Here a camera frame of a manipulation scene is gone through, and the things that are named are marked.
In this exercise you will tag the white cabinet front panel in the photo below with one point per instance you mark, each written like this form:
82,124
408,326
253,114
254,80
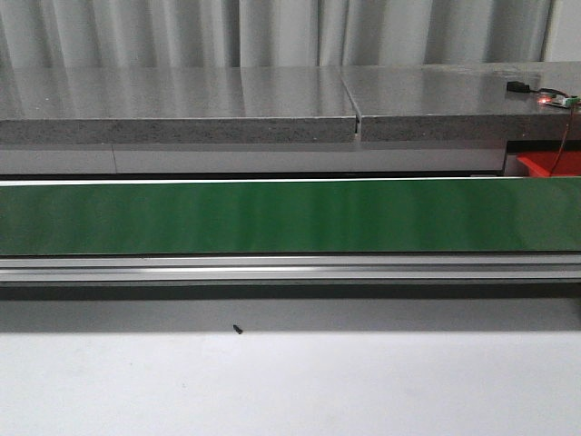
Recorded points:
466,156

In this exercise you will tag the grey stone countertop right slab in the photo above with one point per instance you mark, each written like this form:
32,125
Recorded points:
458,101

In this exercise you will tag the small green circuit board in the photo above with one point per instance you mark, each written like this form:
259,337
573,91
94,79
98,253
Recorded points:
562,101

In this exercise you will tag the grey stone countertop left slab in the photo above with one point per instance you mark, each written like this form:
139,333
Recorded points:
185,105

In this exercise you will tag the black connector plug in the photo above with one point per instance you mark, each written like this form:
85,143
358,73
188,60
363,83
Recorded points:
518,87

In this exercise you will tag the green conveyor belt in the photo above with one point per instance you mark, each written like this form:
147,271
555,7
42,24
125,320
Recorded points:
351,216

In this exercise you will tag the grey pleated curtain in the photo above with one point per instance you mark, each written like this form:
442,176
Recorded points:
271,33

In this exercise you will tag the grey stone countertop slab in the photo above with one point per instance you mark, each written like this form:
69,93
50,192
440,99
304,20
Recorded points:
458,101
185,105

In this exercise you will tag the red plastic tray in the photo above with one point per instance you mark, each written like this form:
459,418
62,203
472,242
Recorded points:
549,164

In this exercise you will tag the aluminium conveyor frame rail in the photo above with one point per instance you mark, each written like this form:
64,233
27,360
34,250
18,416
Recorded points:
384,268

